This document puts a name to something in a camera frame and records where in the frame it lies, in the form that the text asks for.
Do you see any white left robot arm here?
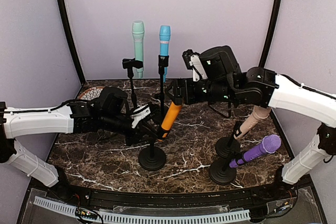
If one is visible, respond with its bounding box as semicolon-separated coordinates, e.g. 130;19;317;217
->
1;87;160;201

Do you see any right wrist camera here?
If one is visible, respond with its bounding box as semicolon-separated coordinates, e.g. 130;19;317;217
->
182;49;207;82

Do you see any right black frame post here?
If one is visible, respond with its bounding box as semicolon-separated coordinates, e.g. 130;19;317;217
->
258;0;281;67

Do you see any black stand of beige microphone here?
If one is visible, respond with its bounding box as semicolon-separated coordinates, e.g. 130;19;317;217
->
215;121;246;158

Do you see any orange microphone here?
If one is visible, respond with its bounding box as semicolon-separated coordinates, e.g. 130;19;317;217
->
157;102;182;142

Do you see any purple microphone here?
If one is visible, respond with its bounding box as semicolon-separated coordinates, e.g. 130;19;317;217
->
229;134;281;168

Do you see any mint green microphone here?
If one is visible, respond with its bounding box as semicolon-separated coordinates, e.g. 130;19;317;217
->
132;20;145;62

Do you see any black front rail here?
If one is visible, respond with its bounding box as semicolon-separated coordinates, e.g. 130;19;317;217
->
49;185;280;209

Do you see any black stand of purple microphone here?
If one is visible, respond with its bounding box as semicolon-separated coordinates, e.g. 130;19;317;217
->
208;150;246;185

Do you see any black stand of mint microphone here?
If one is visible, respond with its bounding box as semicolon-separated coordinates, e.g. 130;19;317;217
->
122;58;143;109

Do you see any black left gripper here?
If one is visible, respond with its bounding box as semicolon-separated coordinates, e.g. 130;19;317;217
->
100;112;157;146

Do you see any white slotted cable duct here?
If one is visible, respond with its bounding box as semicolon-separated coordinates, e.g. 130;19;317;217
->
33;196;250;223

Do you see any left black frame post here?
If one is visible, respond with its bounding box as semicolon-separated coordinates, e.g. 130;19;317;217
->
57;0;86;85

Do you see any beige microphone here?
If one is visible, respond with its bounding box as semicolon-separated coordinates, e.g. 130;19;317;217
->
234;105;271;140

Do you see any blue microphone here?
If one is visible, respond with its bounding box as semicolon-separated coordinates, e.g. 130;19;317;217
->
159;25;171;83

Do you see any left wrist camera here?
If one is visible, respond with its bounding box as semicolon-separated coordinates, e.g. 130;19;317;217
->
130;102;160;129

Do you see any flower pattern ceramic plate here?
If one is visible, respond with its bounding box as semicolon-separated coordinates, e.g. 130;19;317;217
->
77;86;104;101

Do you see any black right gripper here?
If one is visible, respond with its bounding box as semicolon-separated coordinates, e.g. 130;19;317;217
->
165;77;238;105

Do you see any black stand of orange microphone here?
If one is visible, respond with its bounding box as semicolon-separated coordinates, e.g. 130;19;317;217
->
138;122;166;171

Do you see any black stand of blue microphone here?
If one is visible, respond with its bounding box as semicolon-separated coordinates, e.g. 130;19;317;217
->
158;55;169;120

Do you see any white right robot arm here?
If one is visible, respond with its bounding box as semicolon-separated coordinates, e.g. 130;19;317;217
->
159;46;335;200

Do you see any black frame post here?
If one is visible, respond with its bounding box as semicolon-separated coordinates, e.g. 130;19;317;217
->
57;0;86;85
258;0;281;67

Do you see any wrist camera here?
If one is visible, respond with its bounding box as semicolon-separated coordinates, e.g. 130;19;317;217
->
182;49;207;82
130;102;160;129

